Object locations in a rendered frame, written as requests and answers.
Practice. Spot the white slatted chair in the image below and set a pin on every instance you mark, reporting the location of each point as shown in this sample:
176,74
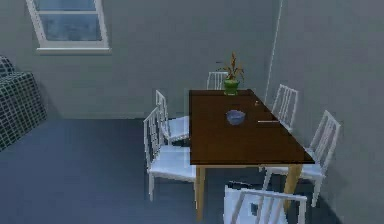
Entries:
168,163
246,208
175,128
285,105
316,163
216,81

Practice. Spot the blue bowl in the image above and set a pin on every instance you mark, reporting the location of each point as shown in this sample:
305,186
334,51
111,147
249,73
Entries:
235,117

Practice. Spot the house plant in green pot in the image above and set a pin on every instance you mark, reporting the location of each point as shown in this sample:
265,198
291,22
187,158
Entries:
231,83

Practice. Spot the brown wooden dining table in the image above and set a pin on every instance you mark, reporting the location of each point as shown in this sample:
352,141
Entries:
240,140

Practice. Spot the thin white knife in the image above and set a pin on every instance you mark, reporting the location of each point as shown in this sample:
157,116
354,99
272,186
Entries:
268,121

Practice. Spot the white framed window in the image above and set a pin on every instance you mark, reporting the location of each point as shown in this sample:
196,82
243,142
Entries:
71,26

